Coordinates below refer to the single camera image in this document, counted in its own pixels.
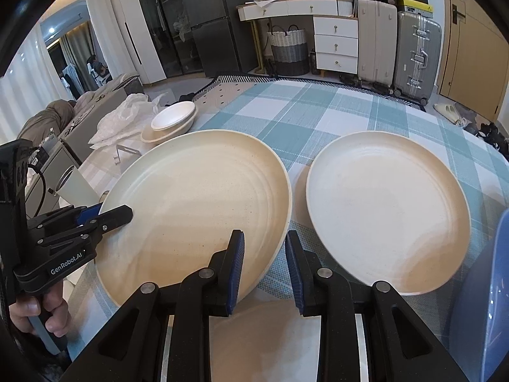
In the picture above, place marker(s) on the beige suitcase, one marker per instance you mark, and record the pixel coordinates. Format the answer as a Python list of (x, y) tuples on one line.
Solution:
[(375, 43)]

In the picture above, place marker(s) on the white rounded cabinet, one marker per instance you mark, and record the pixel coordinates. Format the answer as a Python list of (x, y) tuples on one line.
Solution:
[(135, 20)]

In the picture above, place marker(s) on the black refrigerator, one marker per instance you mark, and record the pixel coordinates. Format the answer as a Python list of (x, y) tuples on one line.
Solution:
[(222, 39)]

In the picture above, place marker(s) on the metal bracket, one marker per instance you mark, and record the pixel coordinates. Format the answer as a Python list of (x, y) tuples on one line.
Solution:
[(127, 148)]

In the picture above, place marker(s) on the white dressing table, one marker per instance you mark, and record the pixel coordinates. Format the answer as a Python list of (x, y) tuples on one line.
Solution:
[(336, 43)]

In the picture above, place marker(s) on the grey white woven basket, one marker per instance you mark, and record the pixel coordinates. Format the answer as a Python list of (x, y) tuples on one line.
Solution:
[(288, 51)]

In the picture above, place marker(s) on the white plastic bag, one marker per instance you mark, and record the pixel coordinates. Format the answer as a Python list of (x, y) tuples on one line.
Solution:
[(119, 123)]

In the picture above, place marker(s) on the small white bowl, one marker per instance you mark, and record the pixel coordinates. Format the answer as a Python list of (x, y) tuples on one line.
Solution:
[(173, 114)]

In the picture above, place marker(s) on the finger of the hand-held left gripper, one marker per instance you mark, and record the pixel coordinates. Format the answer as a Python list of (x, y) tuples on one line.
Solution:
[(117, 215), (89, 214)]

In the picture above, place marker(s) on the white cup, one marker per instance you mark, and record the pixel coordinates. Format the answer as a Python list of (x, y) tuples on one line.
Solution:
[(77, 187)]

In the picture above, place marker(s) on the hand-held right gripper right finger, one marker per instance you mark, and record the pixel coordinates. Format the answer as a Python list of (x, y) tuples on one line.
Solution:
[(296, 274)]

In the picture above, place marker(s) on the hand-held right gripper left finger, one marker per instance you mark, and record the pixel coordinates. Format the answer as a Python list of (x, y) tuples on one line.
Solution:
[(237, 274)]

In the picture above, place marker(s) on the grey sofa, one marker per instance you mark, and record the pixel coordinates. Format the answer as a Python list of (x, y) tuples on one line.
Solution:
[(103, 103)]

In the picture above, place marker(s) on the black yellow shoe box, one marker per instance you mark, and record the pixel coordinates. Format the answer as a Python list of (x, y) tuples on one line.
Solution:
[(415, 6)]

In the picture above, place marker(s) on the pile of shoes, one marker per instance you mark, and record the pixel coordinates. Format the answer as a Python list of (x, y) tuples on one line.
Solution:
[(487, 133)]

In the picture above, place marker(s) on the silver suitcase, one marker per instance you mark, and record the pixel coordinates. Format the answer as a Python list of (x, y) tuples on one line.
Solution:
[(417, 55)]

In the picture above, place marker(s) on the blue bowl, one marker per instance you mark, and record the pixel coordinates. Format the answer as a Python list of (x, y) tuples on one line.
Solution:
[(483, 306)]

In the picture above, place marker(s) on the wooden door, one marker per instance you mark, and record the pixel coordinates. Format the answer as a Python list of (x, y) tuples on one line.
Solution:
[(473, 55)]

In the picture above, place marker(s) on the dark glass cabinet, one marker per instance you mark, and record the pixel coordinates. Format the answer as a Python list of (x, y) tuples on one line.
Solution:
[(163, 24)]

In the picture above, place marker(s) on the stacked cream bowls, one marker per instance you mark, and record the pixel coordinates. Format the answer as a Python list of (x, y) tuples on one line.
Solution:
[(159, 137)]

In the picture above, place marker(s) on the person's left hand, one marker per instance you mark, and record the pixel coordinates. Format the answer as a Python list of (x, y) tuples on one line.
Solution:
[(26, 309)]

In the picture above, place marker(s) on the large cream plate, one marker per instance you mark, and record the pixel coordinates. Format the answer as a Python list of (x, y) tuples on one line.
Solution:
[(381, 215), (191, 207)]

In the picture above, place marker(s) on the brown blanket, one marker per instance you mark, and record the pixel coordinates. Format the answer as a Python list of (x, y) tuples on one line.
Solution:
[(43, 121)]

